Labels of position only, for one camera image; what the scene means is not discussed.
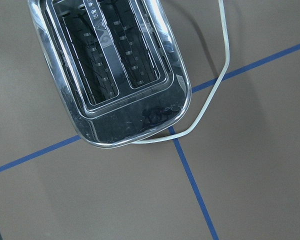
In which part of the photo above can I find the cream chrome toaster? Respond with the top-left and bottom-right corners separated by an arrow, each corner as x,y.
27,0 -> 192,149

